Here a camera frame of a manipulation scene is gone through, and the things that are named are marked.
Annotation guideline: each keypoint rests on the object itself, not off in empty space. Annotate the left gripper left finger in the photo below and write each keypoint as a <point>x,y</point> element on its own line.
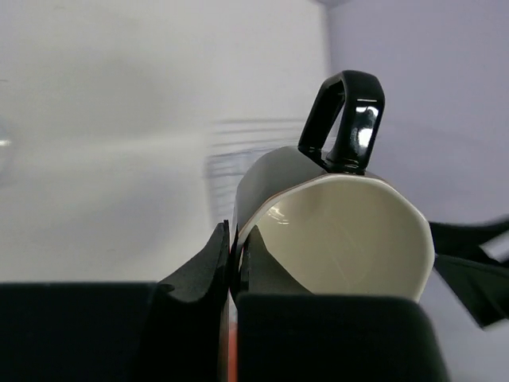
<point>129,331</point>

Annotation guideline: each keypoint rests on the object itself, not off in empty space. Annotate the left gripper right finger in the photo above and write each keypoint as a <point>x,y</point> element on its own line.
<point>285,333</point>

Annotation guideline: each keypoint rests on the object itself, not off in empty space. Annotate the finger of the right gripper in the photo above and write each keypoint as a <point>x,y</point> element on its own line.
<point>479,281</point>

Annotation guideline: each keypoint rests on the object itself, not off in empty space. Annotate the black ceramic mug cream inside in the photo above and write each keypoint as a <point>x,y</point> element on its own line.
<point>311,218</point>

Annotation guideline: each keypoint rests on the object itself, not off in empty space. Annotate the orange plastic cup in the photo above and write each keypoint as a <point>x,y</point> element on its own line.
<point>232,353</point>

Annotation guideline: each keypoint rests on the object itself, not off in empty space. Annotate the white wire dish rack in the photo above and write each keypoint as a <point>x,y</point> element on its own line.
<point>249,161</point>

